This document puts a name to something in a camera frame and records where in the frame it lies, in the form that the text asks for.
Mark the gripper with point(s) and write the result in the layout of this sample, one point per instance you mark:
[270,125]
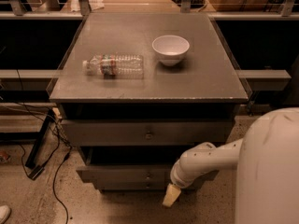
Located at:
[177,180]

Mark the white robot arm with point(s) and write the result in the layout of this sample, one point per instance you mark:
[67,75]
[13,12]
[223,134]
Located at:
[267,176]

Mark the grey top drawer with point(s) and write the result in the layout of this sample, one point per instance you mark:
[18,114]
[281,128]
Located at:
[95,133]

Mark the black metal table leg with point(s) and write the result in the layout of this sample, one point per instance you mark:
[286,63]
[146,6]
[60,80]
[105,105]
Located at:
[30,163]

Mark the grey drawer cabinet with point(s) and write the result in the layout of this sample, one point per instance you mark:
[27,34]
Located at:
[203,86]

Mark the clear plastic water bottle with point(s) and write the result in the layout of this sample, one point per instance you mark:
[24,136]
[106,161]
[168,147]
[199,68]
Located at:
[128,66]

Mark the grey bottom drawer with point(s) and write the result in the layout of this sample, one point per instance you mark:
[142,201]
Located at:
[132,186]

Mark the grey drawer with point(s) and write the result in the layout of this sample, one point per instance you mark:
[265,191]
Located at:
[132,186]
[128,164]
[95,133]

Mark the white bowl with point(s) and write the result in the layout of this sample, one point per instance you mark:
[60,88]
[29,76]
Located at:
[170,49]

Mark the white shoe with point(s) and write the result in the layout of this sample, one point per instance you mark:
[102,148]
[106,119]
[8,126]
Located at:
[4,213]

